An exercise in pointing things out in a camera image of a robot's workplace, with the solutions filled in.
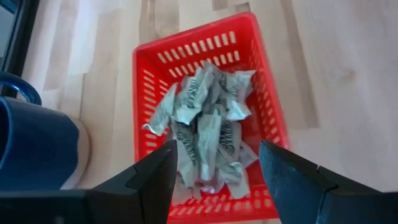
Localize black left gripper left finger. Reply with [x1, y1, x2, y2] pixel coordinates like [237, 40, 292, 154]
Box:
[90, 139, 178, 224]

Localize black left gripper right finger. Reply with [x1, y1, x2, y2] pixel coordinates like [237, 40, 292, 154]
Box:
[259, 140, 382, 224]

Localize dark blue mug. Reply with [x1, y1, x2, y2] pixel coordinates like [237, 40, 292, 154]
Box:
[0, 71, 80, 191]

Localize red slotted plastic basket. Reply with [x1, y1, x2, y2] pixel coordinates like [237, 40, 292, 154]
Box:
[132, 11, 290, 224]

